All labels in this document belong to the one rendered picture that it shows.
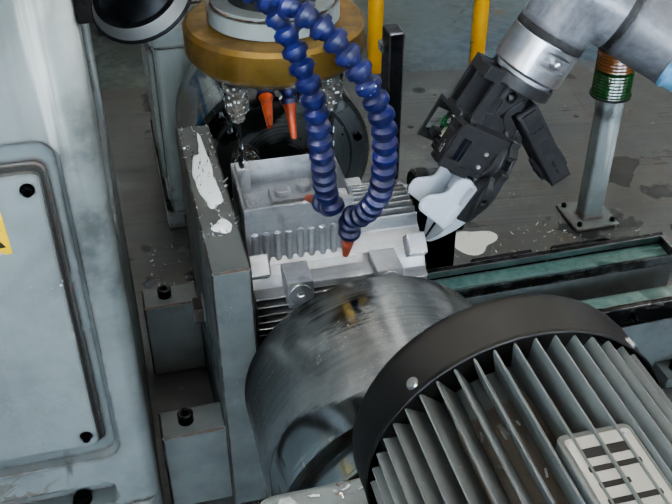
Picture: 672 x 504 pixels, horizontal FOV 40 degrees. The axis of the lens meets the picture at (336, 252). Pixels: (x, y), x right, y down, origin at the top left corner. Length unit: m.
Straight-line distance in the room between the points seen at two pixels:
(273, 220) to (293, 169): 0.10
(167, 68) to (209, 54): 0.54
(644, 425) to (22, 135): 0.51
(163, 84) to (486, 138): 0.62
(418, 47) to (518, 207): 2.60
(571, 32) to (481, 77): 0.10
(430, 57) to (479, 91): 3.12
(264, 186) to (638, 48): 0.43
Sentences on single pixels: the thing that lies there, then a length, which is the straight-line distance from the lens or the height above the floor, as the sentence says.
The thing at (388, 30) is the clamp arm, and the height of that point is 1.25.
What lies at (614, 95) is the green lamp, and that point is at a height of 1.04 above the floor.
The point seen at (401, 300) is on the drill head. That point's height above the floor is 1.16.
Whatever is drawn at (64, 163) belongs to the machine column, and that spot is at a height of 1.30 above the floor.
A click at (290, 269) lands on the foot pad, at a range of 1.01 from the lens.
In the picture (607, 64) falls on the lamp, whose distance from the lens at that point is 1.47.
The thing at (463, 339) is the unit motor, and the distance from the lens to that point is 0.50.
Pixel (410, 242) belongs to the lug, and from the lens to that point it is 1.03.
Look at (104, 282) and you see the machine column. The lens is 0.85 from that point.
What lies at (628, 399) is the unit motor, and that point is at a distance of 0.49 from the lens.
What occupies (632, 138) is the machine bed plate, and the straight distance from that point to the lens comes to 1.89.
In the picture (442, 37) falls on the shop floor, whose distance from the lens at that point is 4.28.
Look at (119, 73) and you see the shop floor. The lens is 4.04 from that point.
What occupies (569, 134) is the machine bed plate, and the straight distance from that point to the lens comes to 1.87.
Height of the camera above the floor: 1.69
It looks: 36 degrees down
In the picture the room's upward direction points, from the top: straight up
